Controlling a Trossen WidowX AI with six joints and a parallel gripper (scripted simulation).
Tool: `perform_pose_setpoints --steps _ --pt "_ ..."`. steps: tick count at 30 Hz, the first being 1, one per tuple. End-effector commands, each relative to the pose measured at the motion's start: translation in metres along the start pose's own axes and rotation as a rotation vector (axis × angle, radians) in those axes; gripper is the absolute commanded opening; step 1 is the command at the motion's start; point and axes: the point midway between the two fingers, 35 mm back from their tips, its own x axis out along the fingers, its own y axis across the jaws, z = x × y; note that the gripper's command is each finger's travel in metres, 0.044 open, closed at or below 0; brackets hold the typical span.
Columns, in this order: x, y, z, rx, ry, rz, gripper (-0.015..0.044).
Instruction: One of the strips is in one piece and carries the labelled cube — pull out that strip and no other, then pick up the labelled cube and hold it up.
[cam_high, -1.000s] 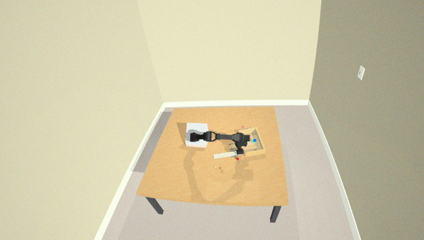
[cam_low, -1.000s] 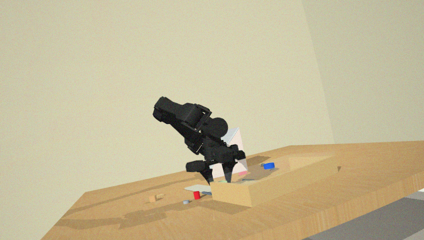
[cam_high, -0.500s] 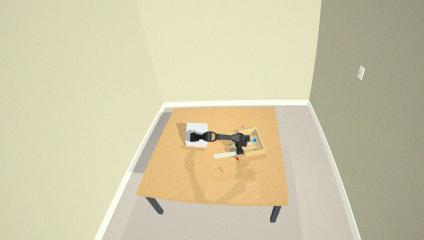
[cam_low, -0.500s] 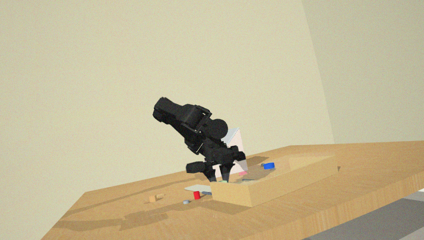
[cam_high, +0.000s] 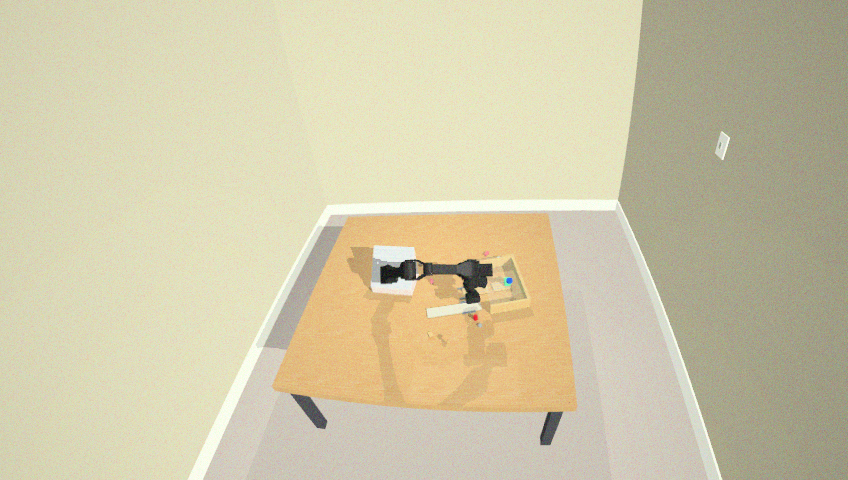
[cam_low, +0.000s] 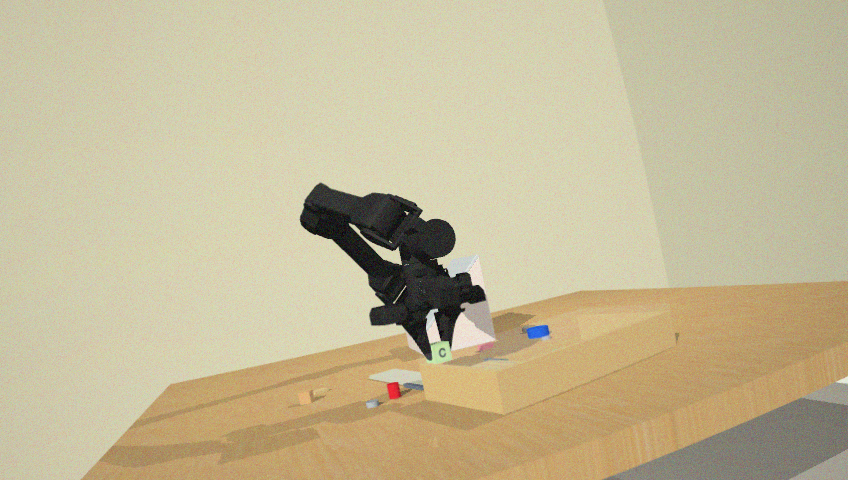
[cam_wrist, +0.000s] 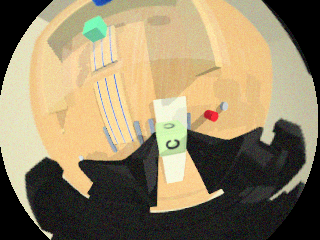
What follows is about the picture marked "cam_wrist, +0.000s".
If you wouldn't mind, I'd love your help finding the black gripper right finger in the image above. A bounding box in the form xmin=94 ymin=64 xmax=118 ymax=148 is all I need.
xmin=187 ymin=127 xmax=263 ymax=195

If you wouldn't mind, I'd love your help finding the red cylinder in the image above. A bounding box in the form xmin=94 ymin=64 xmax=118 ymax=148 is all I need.
xmin=204 ymin=109 xmax=219 ymax=121

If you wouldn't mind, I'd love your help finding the light green labelled cube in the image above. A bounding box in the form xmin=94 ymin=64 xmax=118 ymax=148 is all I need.
xmin=156 ymin=120 xmax=187 ymax=157

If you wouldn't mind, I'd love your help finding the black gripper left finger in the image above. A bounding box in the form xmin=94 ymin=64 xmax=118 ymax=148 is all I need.
xmin=77 ymin=132 xmax=160 ymax=208

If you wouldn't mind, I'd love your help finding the blue short cylinder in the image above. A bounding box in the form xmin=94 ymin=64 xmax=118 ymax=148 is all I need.
xmin=93 ymin=0 xmax=112 ymax=7

